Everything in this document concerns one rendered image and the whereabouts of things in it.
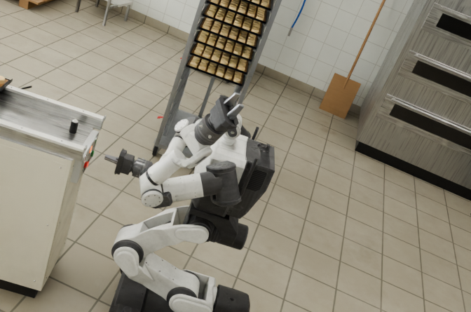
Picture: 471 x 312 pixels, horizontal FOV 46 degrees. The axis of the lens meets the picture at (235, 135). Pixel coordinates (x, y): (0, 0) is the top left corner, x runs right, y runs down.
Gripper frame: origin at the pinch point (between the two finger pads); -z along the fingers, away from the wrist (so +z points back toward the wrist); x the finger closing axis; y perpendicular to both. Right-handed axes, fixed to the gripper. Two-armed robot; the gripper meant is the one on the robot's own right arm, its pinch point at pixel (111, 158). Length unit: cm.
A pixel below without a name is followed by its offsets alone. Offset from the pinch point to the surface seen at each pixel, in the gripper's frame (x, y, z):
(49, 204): 18.4, -20.7, -17.6
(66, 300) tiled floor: 77, -12, -1
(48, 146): -9.0, -20.3, -23.4
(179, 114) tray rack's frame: 57, 190, 23
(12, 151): -1.7, -21.2, -36.6
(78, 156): -8.7, -20.4, -10.8
